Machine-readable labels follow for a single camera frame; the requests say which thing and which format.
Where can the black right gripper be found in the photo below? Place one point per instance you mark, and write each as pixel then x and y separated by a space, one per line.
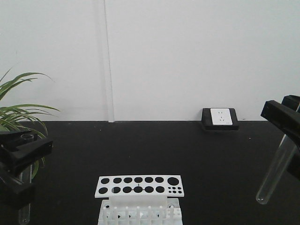
pixel 286 117

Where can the tall clear glass test tube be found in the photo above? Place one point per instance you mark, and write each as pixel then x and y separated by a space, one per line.
pixel 278 165

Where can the white test tube rack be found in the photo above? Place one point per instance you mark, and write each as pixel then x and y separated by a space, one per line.
pixel 140 199

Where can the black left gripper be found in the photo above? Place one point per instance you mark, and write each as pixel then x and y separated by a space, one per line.
pixel 18 150

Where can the short clear glass test tube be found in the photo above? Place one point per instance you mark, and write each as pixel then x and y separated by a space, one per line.
pixel 25 177

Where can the white wall power socket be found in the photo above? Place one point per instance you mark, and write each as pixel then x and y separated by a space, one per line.
pixel 219 119

